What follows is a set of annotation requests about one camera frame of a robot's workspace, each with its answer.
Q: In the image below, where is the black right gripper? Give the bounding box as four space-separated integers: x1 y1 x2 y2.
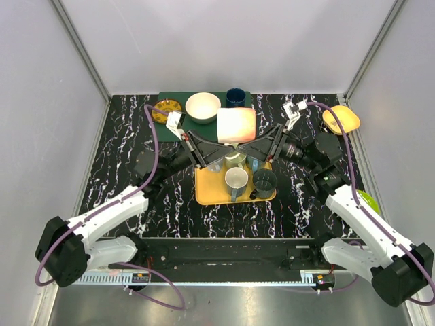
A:
236 123 319 171

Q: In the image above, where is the pink mug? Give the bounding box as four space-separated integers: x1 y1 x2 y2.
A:
217 107 256 143

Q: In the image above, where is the grey mug white inside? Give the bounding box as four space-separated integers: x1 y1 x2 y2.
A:
224 167 249 202

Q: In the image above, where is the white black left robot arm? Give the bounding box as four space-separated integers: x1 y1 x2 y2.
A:
35 131 234 287

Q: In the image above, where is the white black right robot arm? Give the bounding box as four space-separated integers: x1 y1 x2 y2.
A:
237 125 434 307

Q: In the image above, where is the light blue mug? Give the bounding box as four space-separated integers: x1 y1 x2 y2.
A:
206 157 225 173

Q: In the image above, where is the orange and blue mug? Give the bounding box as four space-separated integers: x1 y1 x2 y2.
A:
246 156 266 173

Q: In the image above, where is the light green mug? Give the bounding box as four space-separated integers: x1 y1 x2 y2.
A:
224 151 247 169

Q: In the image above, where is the dark teal mug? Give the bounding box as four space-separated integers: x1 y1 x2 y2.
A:
249 168 277 200

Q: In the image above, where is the navy blue mug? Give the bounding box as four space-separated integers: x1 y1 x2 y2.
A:
226 88 246 108

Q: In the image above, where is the yellow serving tray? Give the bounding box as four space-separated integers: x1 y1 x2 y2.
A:
194 165 277 206

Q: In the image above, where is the white bowl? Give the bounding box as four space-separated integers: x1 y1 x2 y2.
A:
185 92 221 124

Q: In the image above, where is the yellow patterned plate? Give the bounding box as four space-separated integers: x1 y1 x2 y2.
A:
152 98 182 124

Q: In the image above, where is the yellow square dish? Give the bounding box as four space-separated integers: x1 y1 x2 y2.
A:
322 105 361 135

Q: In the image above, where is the lime green plate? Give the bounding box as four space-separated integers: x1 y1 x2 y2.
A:
357 189 381 215

